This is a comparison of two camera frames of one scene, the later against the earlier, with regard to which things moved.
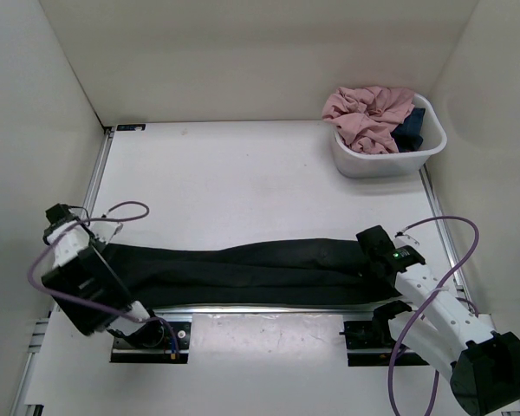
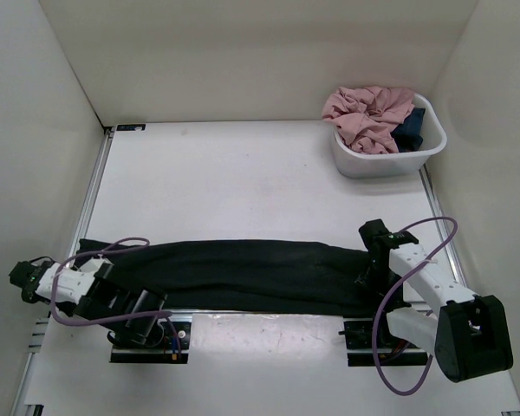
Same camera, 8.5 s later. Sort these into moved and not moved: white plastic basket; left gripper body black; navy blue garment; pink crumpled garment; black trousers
Moved: left gripper body black; black trousers
Not moved: navy blue garment; pink crumpled garment; white plastic basket
